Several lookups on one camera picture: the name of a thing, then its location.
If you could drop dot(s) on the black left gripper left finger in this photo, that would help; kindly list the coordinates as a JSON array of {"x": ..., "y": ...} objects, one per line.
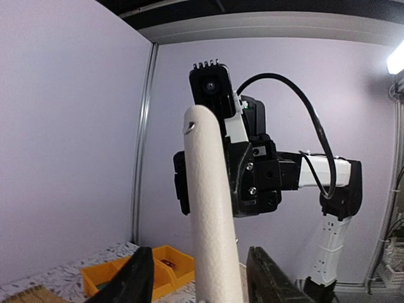
[{"x": 132, "y": 283}]

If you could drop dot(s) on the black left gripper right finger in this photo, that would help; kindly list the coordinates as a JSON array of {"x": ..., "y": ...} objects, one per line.
[{"x": 266, "y": 282}]

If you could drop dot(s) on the red cards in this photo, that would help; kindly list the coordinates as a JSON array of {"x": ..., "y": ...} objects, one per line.
[{"x": 168, "y": 263}]

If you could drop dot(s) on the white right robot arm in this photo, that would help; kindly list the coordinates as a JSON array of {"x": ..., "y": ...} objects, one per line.
[{"x": 271, "y": 172}]

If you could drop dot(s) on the yellow bin right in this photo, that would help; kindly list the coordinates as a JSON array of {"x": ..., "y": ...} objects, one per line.
[{"x": 180, "y": 266}]

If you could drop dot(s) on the yellow bin left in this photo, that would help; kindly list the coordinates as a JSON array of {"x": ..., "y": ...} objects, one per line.
[{"x": 96, "y": 275}]

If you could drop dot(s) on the floral patterned table mat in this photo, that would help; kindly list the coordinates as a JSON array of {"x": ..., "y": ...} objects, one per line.
[{"x": 66, "y": 281}]

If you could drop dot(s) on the woven bamboo tray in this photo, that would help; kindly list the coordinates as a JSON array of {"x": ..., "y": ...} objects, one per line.
[{"x": 36, "y": 294}]

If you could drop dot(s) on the aluminium frame post right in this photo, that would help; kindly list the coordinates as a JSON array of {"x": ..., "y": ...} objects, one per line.
[{"x": 141, "y": 141}]

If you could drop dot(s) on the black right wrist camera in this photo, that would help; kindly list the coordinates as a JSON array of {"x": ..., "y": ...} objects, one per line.
[{"x": 211, "y": 87}]

